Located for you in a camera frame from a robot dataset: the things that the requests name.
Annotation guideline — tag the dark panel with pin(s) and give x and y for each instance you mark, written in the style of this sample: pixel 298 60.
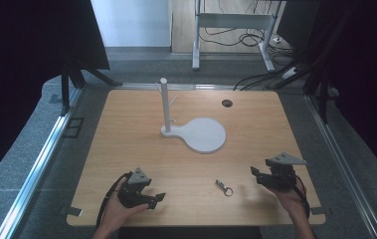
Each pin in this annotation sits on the dark panel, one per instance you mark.
pixel 297 23

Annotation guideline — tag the grey tape strip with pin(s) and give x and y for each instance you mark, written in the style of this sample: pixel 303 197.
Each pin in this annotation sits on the grey tape strip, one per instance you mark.
pixel 318 210
pixel 73 210

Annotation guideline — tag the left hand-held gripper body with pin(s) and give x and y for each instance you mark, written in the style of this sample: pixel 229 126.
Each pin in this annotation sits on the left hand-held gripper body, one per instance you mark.
pixel 133 195

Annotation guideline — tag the person's left hand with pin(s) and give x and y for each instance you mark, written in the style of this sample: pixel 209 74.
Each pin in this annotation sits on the person's left hand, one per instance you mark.
pixel 114 214

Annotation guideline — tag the black table grommet hole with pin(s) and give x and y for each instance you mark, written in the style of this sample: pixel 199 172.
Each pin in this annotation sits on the black table grommet hole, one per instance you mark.
pixel 227 103

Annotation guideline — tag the white peg stand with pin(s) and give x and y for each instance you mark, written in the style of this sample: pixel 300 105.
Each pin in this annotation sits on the white peg stand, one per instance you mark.
pixel 202 134

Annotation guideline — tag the black curtain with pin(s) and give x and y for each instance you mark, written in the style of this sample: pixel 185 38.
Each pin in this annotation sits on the black curtain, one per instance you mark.
pixel 20 66
pixel 368 83

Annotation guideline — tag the white power strip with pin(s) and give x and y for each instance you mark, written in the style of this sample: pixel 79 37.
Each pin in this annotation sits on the white power strip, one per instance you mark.
pixel 289 73

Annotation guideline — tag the black metal stand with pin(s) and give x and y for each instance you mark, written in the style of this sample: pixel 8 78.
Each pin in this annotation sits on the black metal stand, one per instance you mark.
pixel 65 89
pixel 323 99

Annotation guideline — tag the aluminium rail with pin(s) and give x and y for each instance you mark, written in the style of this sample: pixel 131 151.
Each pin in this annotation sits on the aluminium rail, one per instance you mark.
pixel 37 169
pixel 345 169

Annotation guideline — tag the white metal desk frame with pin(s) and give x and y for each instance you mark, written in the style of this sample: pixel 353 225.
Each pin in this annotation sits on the white metal desk frame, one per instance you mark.
pixel 232 20

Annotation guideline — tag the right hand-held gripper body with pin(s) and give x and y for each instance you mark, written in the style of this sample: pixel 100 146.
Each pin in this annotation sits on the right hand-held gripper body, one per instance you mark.
pixel 280 176

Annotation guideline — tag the person's right hand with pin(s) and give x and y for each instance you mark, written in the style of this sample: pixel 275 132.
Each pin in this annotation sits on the person's right hand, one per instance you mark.
pixel 290 199

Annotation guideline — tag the white plug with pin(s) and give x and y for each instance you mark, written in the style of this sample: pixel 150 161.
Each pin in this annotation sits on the white plug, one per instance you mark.
pixel 277 40

